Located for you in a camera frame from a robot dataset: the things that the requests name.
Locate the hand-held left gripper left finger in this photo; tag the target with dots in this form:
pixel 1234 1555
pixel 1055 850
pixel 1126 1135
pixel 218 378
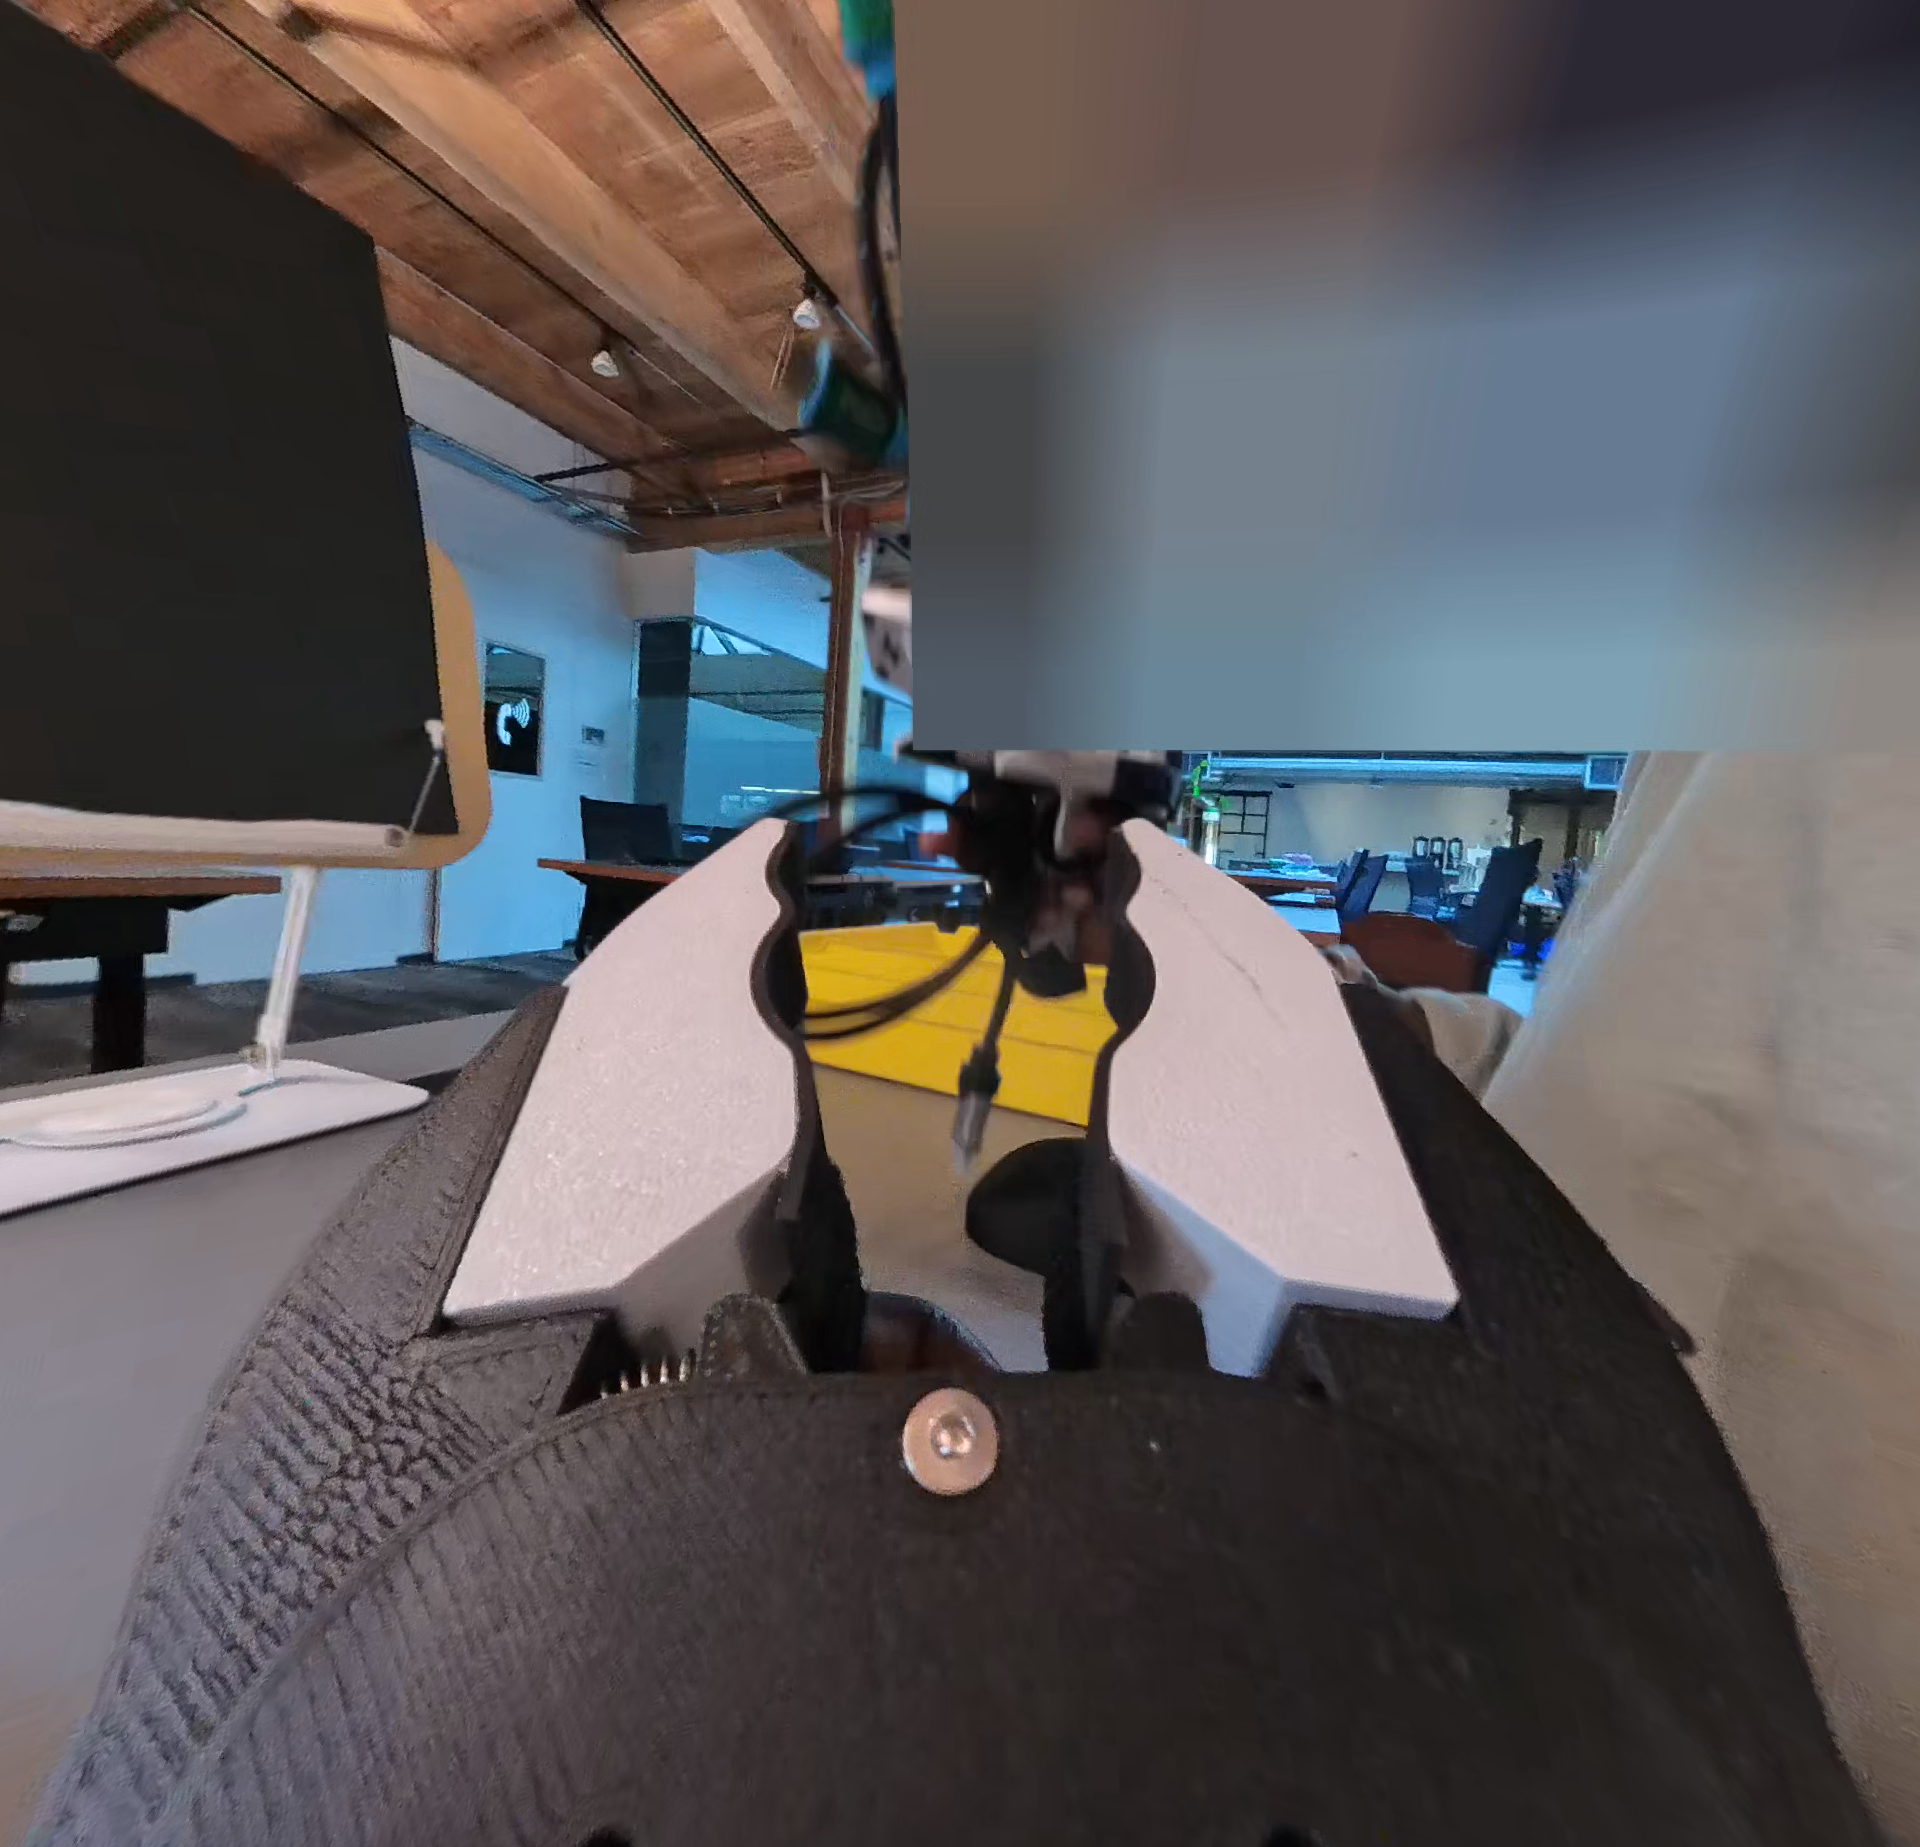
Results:
pixel 631 1111

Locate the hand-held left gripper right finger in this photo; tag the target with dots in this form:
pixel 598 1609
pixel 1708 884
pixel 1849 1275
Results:
pixel 1261 1111

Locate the yellow plastic bin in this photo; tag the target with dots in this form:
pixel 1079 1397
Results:
pixel 1034 1060

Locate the black hdmi switch box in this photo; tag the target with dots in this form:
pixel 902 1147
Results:
pixel 974 1103

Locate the person's left hand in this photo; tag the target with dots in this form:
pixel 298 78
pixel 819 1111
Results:
pixel 922 1337

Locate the brown leather chair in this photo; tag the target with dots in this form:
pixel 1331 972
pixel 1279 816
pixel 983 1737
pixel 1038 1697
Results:
pixel 1411 954

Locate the wooden desk with black legs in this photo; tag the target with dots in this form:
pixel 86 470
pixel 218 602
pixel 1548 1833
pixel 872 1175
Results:
pixel 134 888
pixel 614 870

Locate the black desk monitor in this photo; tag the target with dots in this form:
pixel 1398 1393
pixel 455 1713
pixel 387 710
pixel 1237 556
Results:
pixel 622 828

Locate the blue office chair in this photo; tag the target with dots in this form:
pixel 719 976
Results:
pixel 1501 894

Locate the black phone sign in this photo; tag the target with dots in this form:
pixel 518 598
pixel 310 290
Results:
pixel 515 720

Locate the black board with tan edge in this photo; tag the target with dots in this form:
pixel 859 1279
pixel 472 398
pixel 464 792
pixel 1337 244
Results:
pixel 194 526

